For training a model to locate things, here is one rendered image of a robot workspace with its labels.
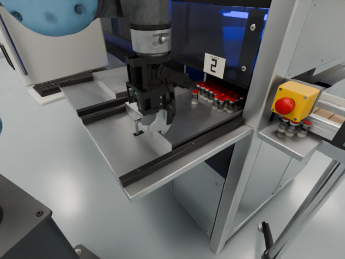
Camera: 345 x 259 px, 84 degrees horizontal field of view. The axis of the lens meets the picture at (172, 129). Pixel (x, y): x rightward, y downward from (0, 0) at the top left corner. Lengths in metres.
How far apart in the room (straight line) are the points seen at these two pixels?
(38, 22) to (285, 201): 1.62
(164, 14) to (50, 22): 0.20
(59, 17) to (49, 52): 1.03
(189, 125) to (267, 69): 0.25
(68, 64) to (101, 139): 0.79
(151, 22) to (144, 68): 0.08
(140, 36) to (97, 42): 0.98
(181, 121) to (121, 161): 0.23
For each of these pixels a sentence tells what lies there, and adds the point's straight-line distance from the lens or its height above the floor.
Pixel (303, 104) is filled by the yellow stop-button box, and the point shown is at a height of 1.01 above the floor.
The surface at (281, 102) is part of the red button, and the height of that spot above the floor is 1.01.
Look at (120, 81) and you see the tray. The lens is 0.91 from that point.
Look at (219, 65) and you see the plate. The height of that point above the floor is 1.03.
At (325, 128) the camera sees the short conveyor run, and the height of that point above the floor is 0.92.
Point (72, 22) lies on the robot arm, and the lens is 0.23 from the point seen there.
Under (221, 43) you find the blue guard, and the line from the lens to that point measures 0.62.
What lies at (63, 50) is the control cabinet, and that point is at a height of 0.95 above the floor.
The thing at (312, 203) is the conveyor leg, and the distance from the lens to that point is 0.85.
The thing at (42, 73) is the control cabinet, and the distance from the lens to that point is 1.26.
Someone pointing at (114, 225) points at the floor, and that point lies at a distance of 1.41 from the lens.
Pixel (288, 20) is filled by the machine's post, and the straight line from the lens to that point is 0.52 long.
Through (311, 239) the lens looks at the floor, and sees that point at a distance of 1.57.
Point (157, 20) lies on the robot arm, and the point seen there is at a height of 1.17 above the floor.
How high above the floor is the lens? 1.21
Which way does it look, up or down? 36 degrees down
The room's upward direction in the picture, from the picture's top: straight up
